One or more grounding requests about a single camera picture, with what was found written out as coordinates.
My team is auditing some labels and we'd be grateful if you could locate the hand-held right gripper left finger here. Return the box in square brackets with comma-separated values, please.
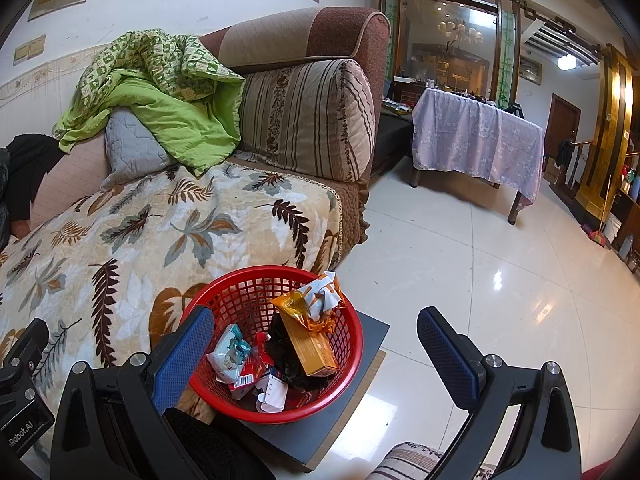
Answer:
[50, 305, 276, 480]

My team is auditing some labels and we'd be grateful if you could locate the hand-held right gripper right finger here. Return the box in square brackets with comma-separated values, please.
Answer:
[416, 306, 583, 480]

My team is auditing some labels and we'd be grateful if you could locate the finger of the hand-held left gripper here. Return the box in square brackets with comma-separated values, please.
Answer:
[0, 317, 51, 367]

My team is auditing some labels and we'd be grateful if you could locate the teal and white wipes packet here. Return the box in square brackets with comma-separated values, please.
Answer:
[206, 323, 252, 382]

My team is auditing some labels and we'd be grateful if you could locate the red packet with barcode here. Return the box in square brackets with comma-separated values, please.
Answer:
[229, 332, 275, 402]

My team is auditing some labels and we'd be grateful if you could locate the red plastic basket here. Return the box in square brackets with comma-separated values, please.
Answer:
[179, 266, 365, 425]

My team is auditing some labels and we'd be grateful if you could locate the white medicine box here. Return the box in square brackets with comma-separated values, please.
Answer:
[252, 372, 291, 414]

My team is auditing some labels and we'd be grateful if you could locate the black plastic bag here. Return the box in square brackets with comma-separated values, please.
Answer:
[264, 312, 332, 392]

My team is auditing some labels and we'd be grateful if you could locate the orange medicine box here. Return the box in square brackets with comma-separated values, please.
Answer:
[271, 294, 339, 378]

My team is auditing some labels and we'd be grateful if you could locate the orange and white wrapper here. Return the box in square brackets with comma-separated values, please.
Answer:
[294, 270, 344, 334]

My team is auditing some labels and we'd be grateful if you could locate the grey small table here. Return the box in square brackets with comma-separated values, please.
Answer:
[215, 309, 392, 472]

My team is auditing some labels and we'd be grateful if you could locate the patterned cloth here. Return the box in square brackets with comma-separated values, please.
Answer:
[364, 441, 447, 480]

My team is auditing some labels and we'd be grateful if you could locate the leaf printed blanket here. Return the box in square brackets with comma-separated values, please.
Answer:
[0, 162, 347, 461]

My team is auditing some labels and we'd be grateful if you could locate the wooden table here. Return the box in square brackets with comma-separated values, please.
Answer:
[410, 89, 546, 226]

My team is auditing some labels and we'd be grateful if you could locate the black cloth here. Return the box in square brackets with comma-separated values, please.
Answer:
[0, 133, 67, 223]

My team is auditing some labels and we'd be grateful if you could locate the broom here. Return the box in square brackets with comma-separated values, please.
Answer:
[581, 160, 618, 248]

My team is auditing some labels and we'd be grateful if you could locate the grey quilted pillow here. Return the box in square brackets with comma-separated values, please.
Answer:
[101, 107, 179, 192]

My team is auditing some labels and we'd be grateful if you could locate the purple floral tablecloth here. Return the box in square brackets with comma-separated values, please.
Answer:
[411, 88, 547, 209]

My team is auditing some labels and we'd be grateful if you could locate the black bench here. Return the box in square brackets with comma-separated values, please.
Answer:
[374, 100, 417, 177]

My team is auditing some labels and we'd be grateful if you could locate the brown wooden door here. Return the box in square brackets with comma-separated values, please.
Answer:
[546, 93, 584, 162]

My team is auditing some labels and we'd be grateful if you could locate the green patterned quilt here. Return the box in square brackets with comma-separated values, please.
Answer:
[51, 30, 247, 177]

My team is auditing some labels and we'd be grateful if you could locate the striped sofa cushion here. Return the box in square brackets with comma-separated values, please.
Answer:
[234, 58, 377, 184]

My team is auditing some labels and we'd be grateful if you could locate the golden pillar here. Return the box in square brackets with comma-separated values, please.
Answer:
[574, 44, 637, 227]

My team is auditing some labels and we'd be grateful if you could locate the small framed picture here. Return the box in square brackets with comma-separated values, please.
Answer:
[519, 56, 544, 86]

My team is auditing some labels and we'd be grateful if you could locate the wooden room divider with mirror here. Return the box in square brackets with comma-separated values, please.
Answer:
[377, 0, 532, 111]

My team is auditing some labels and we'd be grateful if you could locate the chandelier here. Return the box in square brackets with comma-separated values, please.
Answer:
[436, 19, 485, 47]

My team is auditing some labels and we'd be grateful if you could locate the brown and pink sofa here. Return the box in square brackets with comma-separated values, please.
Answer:
[0, 6, 392, 273]

